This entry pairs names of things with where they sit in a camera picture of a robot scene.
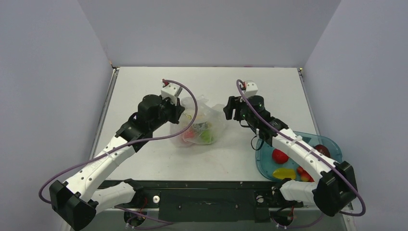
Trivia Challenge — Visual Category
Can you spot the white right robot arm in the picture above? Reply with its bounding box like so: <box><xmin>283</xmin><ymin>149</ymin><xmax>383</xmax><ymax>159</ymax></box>
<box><xmin>223</xmin><ymin>95</ymin><xmax>361</xmax><ymax>217</ymax></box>

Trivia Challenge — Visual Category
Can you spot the translucent plastic bag with prints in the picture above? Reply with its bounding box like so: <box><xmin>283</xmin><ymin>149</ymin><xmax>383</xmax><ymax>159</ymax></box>
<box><xmin>169</xmin><ymin>95</ymin><xmax>227</xmax><ymax>147</ymax></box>

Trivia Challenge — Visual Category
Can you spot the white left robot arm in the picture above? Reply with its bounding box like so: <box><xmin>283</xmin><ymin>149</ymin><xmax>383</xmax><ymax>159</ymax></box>
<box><xmin>49</xmin><ymin>94</ymin><xmax>185</xmax><ymax>231</ymax></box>

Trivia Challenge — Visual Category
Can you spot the aluminium table edge rail left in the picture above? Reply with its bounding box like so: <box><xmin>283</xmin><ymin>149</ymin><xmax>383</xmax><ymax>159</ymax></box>
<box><xmin>89</xmin><ymin>67</ymin><xmax>120</xmax><ymax>159</ymax></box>

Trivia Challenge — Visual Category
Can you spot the red fake tomato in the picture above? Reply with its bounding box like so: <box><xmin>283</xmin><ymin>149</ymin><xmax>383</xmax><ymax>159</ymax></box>
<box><xmin>271</xmin><ymin>149</ymin><xmax>289</xmax><ymax>165</ymax></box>

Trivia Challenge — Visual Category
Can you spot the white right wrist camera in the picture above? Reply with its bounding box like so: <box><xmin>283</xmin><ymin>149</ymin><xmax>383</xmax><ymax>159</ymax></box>
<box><xmin>241</xmin><ymin>80</ymin><xmax>258</xmax><ymax>98</ymax></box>

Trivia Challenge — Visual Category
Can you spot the teal plastic tray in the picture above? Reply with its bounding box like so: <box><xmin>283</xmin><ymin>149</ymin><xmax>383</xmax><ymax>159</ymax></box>
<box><xmin>255</xmin><ymin>131</ymin><xmax>343</xmax><ymax>182</ymax></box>

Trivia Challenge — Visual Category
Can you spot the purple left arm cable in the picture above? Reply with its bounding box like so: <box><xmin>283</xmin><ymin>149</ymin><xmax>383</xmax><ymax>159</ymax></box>
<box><xmin>38</xmin><ymin>79</ymin><xmax>199</xmax><ymax>205</ymax></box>

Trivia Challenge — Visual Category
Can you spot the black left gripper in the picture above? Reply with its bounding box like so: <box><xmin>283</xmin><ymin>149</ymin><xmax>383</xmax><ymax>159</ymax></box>
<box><xmin>150</xmin><ymin>95</ymin><xmax>185</xmax><ymax>131</ymax></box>

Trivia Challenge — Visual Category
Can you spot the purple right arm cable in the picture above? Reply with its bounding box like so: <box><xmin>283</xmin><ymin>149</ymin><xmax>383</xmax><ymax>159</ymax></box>
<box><xmin>236</xmin><ymin>79</ymin><xmax>367</xmax><ymax>217</ymax></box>

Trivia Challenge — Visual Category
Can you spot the dark red fake apple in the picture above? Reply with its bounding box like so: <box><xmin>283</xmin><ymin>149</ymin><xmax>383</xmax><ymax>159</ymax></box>
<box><xmin>314</xmin><ymin>144</ymin><xmax>331</xmax><ymax>158</ymax></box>

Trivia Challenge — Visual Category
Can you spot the yellow fake mango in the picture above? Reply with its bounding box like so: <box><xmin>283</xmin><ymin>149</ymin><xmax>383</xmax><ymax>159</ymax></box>
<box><xmin>272</xmin><ymin>168</ymin><xmax>296</xmax><ymax>180</ymax></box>

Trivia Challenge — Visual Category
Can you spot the red fake strawberries bunch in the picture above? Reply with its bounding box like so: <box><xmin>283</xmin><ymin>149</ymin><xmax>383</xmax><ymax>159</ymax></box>
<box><xmin>296</xmin><ymin>166</ymin><xmax>314</xmax><ymax>182</ymax></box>

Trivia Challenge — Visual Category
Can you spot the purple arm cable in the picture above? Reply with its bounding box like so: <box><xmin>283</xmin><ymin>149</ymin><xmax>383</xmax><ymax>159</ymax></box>
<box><xmin>38</xmin><ymin>79</ymin><xmax>199</xmax><ymax>205</ymax></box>
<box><xmin>236</xmin><ymin>79</ymin><xmax>367</xmax><ymax>217</ymax></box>

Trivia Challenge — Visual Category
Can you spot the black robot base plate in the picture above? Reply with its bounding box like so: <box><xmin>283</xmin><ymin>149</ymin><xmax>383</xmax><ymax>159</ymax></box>
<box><xmin>105</xmin><ymin>180</ymin><xmax>304</xmax><ymax>223</ymax></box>

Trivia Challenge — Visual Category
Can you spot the red fake fruit in bag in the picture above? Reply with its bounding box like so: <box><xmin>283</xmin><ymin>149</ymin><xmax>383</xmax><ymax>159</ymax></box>
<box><xmin>182</xmin><ymin>129</ymin><xmax>196</xmax><ymax>141</ymax></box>

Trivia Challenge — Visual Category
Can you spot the aluminium table edge rail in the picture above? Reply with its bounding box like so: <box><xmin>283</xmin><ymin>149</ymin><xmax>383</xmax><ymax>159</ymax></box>
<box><xmin>297</xmin><ymin>67</ymin><xmax>320</xmax><ymax>135</ymax></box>
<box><xmin>89</xmin><ymin>67</ymin><xmax>120</xmax><ymax>159</ymax></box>

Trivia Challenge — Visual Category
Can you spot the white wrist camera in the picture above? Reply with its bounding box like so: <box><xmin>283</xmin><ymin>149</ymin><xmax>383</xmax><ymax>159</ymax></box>
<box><xmin>161</xmin><ymin>79</ymin><xmax>183</xmax><ymax>105</ymax></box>
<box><xmin>241</xmin><ymin>80</ymin><xmax>258</xmax><ymax>98</ymax></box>

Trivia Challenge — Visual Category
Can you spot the green fake pepper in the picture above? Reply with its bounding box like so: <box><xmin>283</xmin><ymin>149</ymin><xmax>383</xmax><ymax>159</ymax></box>
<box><xmin>200</xmin><ymin>130</ymin><xmax>213</xmax><ymax>144</ymax></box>

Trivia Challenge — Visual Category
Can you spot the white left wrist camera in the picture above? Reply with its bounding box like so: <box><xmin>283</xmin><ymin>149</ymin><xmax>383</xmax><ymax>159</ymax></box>
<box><xmin>161</xmin><ymin>79</ymin><xmax>183</xmax><ymax>105</ymax></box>

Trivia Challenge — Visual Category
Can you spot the aluminium table edge rail right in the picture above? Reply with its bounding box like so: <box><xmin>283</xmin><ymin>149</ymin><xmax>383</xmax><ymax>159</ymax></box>
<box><xmin>297</xmin><ymin>67</ymin><xmax>320</xmax><ymax>135</ymax></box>

